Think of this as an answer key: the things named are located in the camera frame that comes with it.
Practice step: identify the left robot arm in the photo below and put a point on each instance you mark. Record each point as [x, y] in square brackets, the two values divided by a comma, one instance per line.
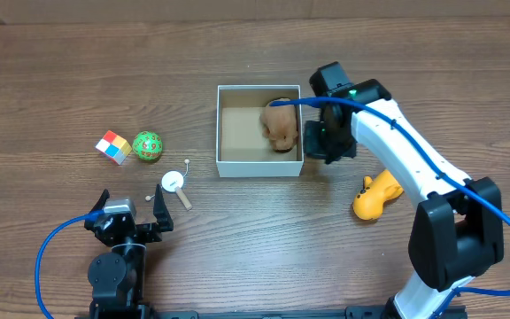
[117, 277]

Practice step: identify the white cardboard box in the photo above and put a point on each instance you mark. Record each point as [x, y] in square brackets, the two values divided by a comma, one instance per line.
[241, 148]

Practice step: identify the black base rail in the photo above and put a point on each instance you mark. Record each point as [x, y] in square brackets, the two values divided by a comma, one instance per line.
[354, 312]

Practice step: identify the green numbered ball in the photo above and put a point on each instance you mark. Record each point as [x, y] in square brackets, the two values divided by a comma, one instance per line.
[147, 145]

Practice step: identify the multicoloured cube puzzle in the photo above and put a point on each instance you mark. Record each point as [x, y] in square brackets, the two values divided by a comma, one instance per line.
[114, 147]

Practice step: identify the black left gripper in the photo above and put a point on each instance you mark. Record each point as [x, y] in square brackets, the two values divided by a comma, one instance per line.
[130, 229]

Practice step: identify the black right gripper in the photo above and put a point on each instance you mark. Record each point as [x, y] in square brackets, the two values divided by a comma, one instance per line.
[315, 144]

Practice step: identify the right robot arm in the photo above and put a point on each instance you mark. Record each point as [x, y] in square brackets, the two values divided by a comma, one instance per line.
[454, 238]

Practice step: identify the brown plush toy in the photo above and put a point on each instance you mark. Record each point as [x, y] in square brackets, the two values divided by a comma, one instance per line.
[280, 126]

